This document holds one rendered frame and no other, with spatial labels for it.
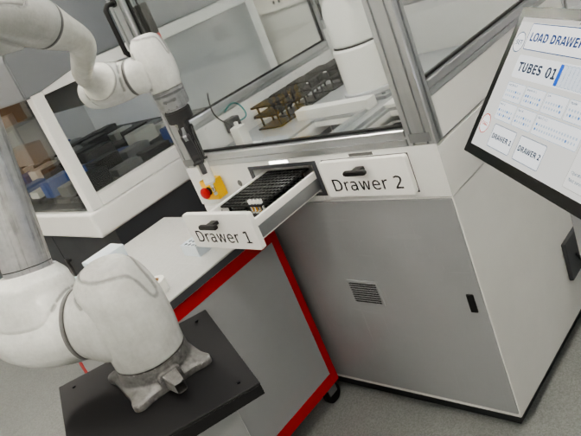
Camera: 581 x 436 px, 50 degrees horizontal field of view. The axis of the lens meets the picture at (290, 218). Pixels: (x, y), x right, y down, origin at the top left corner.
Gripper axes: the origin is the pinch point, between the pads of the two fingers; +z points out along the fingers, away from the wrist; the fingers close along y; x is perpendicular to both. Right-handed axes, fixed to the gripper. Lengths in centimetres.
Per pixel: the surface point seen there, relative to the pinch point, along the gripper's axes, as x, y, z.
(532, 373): 68, 23, 88
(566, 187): 68, 85, 2
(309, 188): 26.5, 6.2, 13.9
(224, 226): 1.8, 17.6, 11.4
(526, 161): 67, 71, 1
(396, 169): 50, 25, 11
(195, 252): -13.7, -1.4, 22.7
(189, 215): -7.9, 8.3, 8.0
